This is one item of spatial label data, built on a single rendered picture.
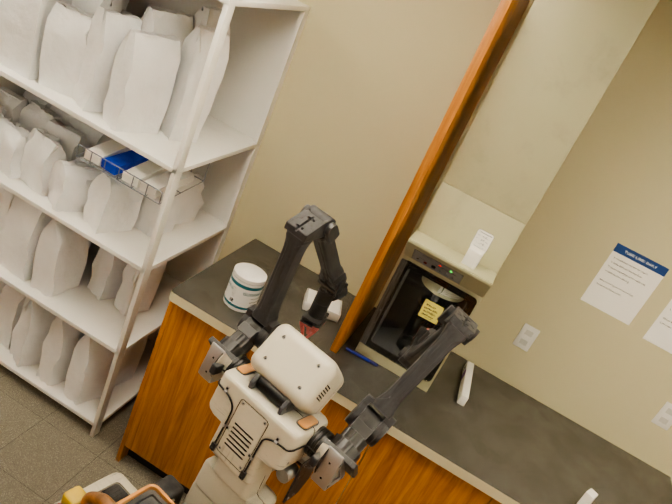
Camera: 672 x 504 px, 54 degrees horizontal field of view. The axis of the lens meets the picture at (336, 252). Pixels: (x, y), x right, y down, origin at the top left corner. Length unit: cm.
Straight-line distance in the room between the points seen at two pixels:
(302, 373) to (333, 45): 156
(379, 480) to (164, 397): 93
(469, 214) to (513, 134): 31
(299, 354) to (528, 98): 111
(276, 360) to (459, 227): 92
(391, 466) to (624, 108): 155
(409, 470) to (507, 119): 127
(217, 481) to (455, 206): 118
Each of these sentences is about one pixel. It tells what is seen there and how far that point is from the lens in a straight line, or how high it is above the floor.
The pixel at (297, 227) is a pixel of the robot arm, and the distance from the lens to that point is 177.
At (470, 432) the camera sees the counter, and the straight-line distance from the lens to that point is 258.
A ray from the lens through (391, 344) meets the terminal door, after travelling 256.
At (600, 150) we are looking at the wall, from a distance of 269.
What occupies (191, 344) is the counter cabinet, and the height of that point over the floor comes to 76.
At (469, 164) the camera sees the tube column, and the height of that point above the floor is 180.
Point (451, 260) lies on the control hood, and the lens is 228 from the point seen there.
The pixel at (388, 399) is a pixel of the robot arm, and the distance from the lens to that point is 180.
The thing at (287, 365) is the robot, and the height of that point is 133.
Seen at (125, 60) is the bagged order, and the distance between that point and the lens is 254.
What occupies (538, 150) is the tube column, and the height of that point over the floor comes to 195.
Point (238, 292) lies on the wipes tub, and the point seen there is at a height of 102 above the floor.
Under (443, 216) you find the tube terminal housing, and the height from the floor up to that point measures 160.
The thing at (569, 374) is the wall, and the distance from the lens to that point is 299.
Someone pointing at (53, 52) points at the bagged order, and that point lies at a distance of 279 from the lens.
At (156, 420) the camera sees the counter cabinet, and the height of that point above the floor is 33.
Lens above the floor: 234
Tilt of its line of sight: 25 degrees down
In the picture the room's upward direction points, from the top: 25 degrees clockwise
